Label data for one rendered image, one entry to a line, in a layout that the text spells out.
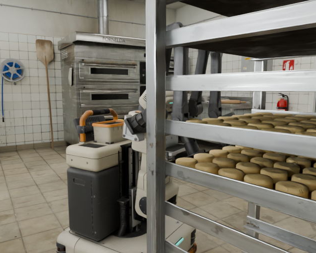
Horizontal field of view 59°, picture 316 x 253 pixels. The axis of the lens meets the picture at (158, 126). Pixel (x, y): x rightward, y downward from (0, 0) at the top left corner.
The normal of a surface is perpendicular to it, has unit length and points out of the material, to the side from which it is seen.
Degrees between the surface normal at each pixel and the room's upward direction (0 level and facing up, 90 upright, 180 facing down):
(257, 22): 90
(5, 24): 90
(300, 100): 90
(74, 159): 90
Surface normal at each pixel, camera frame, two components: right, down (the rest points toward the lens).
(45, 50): 0.55, -0.03
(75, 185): -0.53, 0.11
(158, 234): 0.69, 0.10
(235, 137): -0.73, 0.09
